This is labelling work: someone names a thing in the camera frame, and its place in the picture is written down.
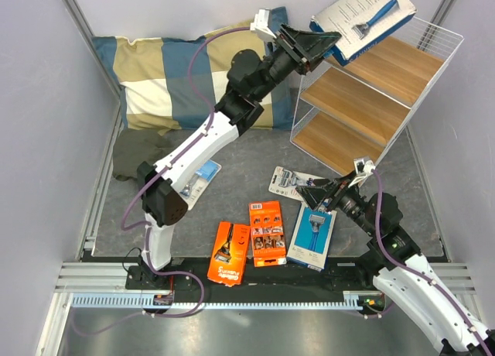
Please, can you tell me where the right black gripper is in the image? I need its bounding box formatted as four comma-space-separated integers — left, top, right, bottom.
295, 169, 377, 235

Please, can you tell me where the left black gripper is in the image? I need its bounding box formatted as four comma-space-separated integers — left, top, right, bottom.
254, 24, 343, 102

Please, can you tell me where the blue Harry's razor box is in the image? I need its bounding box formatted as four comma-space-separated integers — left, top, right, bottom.
286, 203, 336, 272

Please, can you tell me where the white blue razor box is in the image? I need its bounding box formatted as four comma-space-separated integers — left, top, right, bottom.
309, 0, 417, 66

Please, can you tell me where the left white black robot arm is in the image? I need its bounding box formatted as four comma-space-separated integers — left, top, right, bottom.
138, 24, 342, 289

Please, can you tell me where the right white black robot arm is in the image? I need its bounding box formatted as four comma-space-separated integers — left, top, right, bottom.
295, 176, 494, 355

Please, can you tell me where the white Gillette SkinGuard pack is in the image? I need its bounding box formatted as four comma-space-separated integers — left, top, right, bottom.
268, 166, 320, 202

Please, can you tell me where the orange Styler razor box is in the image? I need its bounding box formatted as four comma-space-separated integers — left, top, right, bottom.
249, 201, 287, 268

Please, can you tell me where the orange Gillette Fusion box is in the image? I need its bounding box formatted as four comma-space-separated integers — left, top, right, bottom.
207, 221, 250, 287

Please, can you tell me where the clear blister razor pack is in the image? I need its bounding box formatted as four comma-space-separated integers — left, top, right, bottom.
180, 160, 222, 211

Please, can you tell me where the blue beige checkered pillow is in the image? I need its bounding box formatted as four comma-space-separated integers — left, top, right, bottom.
92, 20, 274, 134

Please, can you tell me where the olive green cloth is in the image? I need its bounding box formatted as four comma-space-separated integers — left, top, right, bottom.
112, 128, 173, 181

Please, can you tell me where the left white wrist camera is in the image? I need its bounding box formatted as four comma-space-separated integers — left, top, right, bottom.
249, 9, 276, 43

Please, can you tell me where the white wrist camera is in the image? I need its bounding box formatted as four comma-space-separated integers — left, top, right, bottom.
350, 156, 376, 186
249, 9, 276, 43

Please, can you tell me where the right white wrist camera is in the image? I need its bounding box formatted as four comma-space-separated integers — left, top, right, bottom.
350, 156, 376, 186

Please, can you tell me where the white wire wooden shelf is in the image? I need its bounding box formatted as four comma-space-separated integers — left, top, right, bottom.
290, 17, 464, 175

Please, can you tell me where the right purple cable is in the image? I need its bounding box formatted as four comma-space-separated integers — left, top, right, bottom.
369, 166, 495, 356

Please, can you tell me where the purple cable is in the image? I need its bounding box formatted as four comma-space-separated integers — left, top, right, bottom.
369, 166, 495, 356
69, 26, 256, 336

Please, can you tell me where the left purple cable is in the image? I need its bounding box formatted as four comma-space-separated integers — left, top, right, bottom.
69, 26, 256, 336

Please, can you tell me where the light blue cable duct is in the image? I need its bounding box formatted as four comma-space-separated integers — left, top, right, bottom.
71, 293, 363, 311

